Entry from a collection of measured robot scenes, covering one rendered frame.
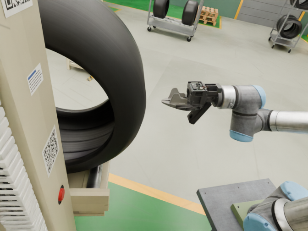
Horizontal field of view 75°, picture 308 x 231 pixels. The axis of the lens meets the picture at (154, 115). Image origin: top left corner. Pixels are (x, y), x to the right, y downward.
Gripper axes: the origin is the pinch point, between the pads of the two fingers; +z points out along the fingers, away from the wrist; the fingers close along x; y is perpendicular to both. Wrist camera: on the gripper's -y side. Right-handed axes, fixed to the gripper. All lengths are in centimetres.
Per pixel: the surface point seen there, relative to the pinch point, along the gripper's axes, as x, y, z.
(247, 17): -932, -161, -532
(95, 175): 16.9, -18.9, 25.6
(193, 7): -484, -50, -139
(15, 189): 42, 15, 29
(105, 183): 16.0, -25.1, 22.9
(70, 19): 15.2, 31.8, 23.6
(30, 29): 31, 34, 25
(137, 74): 13.4, 18.6, 10.3
